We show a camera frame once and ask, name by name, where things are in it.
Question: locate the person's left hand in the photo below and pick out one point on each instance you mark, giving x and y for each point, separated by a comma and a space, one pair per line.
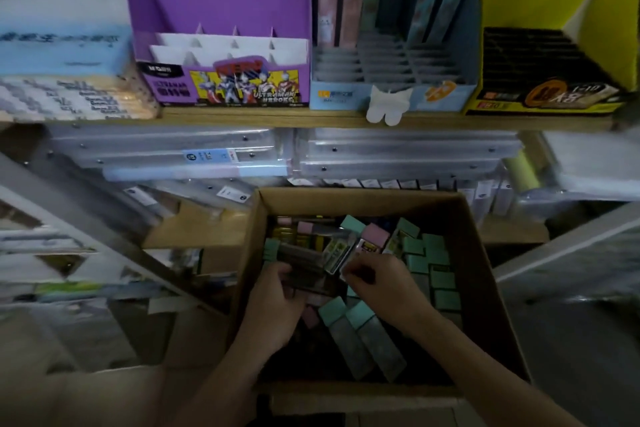
272, 314

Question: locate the person's right hand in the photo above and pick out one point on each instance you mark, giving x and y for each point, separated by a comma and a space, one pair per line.
395, 291

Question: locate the person's right fingers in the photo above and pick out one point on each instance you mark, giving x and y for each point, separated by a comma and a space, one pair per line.
362, 271

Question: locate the person's left fingers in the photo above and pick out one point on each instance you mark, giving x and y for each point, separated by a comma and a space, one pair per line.
280, 275

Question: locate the dark pen packet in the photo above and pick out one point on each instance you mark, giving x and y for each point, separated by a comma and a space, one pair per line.
312, 269

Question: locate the person's right forearm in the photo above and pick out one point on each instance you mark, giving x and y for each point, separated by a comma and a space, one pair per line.
480, 381

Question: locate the person's left forearm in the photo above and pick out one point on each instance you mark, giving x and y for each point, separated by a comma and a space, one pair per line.
227, 386

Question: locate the pile of pastel-capped pen packets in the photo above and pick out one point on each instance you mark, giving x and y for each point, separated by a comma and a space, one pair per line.
425, 261

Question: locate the flat brown cardboard carton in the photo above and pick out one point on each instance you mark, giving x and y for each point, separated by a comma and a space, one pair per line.
200, 234

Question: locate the brown cardboard box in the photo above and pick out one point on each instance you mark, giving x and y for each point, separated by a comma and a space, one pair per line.
480, 291

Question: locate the wooden shelf board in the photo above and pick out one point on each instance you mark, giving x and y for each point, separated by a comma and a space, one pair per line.
300, 120

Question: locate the white butterfly-shaped tag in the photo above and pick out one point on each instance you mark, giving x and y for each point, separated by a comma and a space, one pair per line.
389, 104

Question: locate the yellow-green roll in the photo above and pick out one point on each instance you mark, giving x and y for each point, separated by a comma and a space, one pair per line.
522, 171

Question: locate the blue cardboard display box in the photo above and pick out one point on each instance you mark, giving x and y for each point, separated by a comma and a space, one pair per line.
395, 66

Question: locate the clear plastic bag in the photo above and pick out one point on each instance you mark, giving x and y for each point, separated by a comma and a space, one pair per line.
595, 166

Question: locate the light blue flat box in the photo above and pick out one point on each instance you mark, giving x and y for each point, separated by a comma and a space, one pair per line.
60, 49

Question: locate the white metal shelf frame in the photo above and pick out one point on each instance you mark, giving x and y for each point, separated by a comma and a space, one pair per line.
565, 246

